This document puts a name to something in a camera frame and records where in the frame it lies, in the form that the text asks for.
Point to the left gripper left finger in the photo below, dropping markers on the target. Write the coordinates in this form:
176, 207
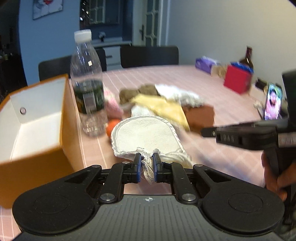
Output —
132, 171

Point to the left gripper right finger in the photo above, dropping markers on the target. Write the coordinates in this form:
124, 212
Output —
162, 170

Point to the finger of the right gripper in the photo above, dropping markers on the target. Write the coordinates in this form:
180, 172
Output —
209, 132

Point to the brown shaped sponge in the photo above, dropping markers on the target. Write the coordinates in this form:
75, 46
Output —
199, 117

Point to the white oval bath mitt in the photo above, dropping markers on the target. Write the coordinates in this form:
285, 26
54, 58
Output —
147, 135

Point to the white ruffled cloth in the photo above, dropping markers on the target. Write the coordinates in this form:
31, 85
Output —
181, 96

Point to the orange red crochet toy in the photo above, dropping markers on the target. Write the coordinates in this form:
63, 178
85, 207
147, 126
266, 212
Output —
110, 126

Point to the yellow microfiber cloth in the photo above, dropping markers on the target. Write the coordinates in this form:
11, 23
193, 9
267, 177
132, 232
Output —
166, 109

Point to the white packaged cloth bundle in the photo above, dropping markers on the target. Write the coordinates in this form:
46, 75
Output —
137, 110

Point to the pink white crochet toy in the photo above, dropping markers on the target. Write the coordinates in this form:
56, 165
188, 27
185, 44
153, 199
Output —
114, 111

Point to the person's right hand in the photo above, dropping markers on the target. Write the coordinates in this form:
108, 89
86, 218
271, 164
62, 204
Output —
271, 181

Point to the smartphone with lit screen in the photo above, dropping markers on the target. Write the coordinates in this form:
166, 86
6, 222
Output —
273, 102

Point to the red gift bag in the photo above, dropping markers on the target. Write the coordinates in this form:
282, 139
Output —
238, 77

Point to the purple tissue pack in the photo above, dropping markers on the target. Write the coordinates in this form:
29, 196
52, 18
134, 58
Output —
206, 64

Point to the brown fuzzy slippers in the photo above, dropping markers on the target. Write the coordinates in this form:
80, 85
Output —
126, 94

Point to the dark brown glass bottle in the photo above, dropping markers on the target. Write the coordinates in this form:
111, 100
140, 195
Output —
247, 58

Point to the orange cardboard box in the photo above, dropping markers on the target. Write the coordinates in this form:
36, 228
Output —
39, 137

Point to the black chair right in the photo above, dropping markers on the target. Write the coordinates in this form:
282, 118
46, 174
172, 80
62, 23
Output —
141, 56

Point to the black chair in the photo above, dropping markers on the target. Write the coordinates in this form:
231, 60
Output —
141, 56
59, 66

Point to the clear plastic water bottle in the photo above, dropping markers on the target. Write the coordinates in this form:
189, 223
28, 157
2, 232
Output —
86, 78

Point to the white cabinet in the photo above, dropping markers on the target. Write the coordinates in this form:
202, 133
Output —
112, 52

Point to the white glass panel door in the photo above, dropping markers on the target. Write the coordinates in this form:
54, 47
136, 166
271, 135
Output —
150, 23

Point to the black chair left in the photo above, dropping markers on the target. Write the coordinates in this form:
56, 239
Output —
59, 66

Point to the wine glass wall painting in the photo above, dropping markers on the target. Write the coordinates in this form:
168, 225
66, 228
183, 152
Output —
43, 8

